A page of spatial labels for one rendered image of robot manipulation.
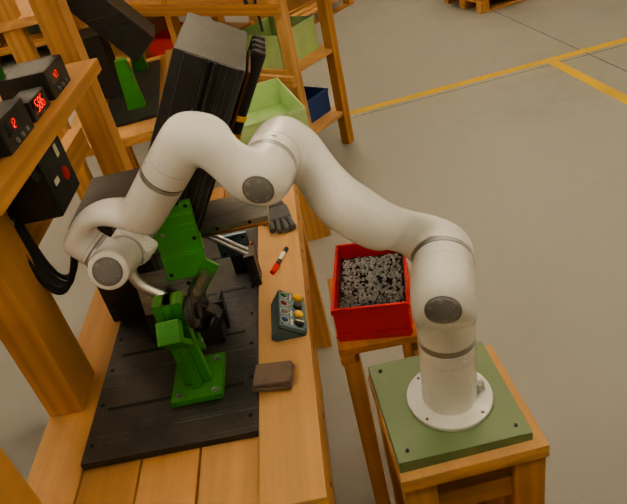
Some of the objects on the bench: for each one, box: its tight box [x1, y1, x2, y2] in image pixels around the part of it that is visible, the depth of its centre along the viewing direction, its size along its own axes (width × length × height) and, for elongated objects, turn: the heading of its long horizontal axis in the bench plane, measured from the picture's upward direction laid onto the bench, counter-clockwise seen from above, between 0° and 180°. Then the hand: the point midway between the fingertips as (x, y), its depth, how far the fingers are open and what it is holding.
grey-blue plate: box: [216, 231, 250, 275], centre depth 190 cm, size 10×2×14 cm, turn 110°
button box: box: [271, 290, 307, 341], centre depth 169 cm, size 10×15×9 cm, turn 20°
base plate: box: [80, 226, 259, 470], centre depth 188 cm, size 42×110×2 cm, turn 20°
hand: (141, 236), depth 156 cm, fingers closed on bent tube, 3 cm apart
